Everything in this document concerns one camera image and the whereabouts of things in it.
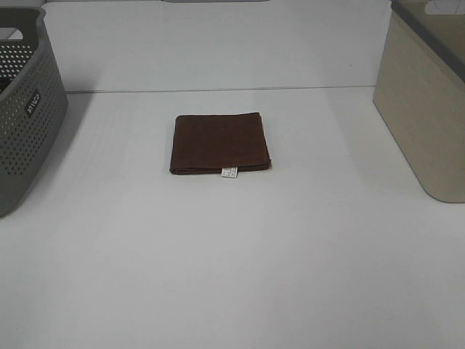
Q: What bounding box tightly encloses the grey perforated plastic basket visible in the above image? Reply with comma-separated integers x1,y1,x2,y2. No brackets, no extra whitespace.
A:
1,7,68,216

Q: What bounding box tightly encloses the brown towel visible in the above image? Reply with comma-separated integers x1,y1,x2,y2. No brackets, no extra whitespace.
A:
169,112,271,175

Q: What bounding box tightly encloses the beige plastic basket grey rim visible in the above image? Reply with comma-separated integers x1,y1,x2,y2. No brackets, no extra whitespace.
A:
373,1,464,203

